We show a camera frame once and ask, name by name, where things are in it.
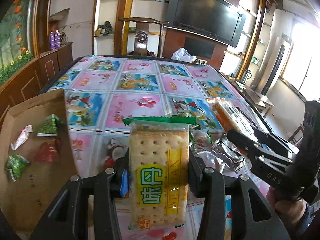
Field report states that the purple bottle left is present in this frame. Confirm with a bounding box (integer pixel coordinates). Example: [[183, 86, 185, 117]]
[[49, 31, 55, 50]]

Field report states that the wooden chair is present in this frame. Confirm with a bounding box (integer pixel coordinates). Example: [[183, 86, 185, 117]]
[[118, 17, 169, 57]]

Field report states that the silver foil snack bag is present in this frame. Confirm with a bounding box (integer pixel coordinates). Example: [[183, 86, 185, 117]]
[[189, 136, 246, 174]]

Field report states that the brown cardboard box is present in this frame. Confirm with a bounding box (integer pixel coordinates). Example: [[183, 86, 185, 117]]
[[1, 89, 77, 233]]

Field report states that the black flat television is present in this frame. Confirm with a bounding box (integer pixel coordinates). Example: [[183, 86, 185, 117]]
[[166, 0, 246, 47]]

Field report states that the wooden side table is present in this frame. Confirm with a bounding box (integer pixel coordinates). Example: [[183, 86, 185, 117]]
[[230, 80, 274, 118]]

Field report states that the steel electric kettle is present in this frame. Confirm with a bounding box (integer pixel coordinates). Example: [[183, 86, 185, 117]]
[[240, 69, 252, 85]]

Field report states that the orange cracker pack back side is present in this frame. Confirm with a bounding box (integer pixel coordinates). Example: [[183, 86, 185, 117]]
[[206, 97, 258, 143]]

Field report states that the white plastic bag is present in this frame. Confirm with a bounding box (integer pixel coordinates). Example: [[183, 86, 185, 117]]
[[171, 48, 197, 63]]

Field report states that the colourful fruit print tablecloth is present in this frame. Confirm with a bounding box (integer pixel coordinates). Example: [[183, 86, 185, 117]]
[[39, 55, 273, 240]]

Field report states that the person's right hand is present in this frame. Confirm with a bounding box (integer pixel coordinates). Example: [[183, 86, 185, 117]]
[[266, 187, 310, 236]]

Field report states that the red triangle snack packet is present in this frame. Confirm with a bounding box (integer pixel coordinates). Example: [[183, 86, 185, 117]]
[[34, 138, 62, 163]]

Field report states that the wooden side cabinet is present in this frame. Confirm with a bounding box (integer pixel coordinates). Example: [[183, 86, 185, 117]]
[[1, 42, 73, 122]]

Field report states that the flower mural glass panel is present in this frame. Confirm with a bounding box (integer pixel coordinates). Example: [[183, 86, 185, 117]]
[[1, 0, 35, 84]]

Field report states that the clear round biscuit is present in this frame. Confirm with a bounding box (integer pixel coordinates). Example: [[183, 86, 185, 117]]
[[189, 129, 213, 148]]

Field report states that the green pea triangle packet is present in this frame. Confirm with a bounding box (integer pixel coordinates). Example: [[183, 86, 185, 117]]
[[37, 114, 62, 137]]

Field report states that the purple bottle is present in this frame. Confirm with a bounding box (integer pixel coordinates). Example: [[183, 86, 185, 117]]
[[54, 30, 61, 49], [49, 31, 55, 50]]

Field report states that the small green snack packet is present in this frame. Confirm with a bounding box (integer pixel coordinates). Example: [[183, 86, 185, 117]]
[[5, 154, 31, 181]]

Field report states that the Weidan cracker pack green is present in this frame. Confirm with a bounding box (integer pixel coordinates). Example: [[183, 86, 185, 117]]
[[123, 115, 197, 230]]

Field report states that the purple bottle right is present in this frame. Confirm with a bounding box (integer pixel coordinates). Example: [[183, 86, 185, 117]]
[[54, 30, 61, 49]]

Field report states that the white floor air conditioner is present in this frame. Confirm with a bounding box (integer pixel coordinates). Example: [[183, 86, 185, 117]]
[[256, 37, 290, 95]]

